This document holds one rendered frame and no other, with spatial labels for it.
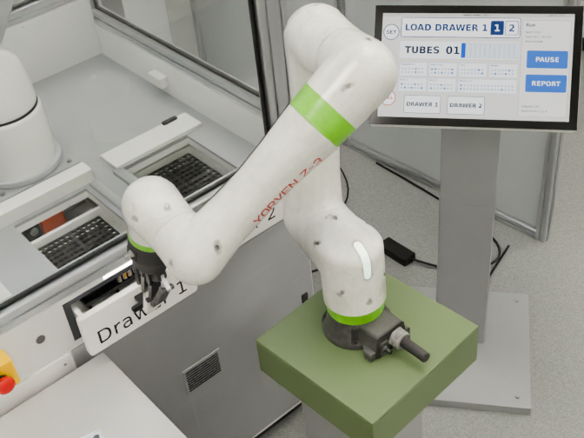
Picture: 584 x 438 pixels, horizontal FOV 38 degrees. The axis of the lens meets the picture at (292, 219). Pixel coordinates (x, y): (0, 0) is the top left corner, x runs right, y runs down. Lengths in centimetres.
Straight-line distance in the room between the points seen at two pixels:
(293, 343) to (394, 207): 176
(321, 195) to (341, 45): 39
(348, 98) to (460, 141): 100
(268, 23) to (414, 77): 49
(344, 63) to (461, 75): 85
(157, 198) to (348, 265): 38
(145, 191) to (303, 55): 37
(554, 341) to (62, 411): 170
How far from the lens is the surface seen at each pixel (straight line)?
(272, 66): 199
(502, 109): 224
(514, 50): 227
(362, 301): 171
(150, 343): 214
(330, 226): 170
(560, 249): 335
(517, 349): 293
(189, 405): 237
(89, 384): 198
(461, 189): 249
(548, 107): 225
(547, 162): 316
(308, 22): 156
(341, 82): 143
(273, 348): 182
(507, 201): 339
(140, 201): 154
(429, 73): 226
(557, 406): 284
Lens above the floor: 219
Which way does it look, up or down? 39 degrees down
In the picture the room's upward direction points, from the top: 7 degrees counter-clockwise
